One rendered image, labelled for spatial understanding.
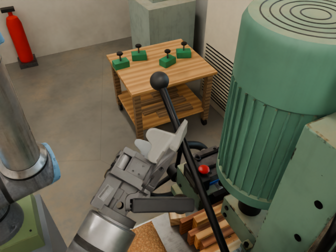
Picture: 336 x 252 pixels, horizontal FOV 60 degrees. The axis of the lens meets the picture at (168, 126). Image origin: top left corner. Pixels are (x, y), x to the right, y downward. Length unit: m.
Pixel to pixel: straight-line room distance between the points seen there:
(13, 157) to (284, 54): 0.80
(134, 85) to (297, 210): 1.65
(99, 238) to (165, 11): 2.40
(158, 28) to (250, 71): 2.39
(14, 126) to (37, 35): 2.76
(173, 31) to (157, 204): 2.43
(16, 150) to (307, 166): 0.77
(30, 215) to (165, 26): 2.03
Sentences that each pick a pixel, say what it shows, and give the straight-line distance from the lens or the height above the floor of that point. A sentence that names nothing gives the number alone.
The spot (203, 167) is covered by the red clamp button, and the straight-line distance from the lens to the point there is 0.81.
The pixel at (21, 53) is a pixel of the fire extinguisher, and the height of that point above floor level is 0.16.
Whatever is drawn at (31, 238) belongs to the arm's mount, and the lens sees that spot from 1.24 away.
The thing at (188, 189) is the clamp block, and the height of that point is 0.93.
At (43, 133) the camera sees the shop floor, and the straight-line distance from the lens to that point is 2.57.
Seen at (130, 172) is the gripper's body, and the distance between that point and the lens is 0.51.
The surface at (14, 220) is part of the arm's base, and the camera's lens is 1.22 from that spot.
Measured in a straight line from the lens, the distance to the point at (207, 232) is 0.78.
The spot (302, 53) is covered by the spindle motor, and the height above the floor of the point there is 1.49.
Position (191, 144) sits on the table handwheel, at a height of 0.94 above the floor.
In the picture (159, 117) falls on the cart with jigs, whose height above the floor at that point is 0.19.
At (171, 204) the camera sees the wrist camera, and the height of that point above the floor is 1.20.
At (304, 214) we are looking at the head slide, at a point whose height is 1.30.
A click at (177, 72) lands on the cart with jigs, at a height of 0.53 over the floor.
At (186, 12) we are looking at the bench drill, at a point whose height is 0.61.
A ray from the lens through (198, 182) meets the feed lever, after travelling 0.51.
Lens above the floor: 1.65
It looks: 43 degrees down
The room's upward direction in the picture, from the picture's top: straight up
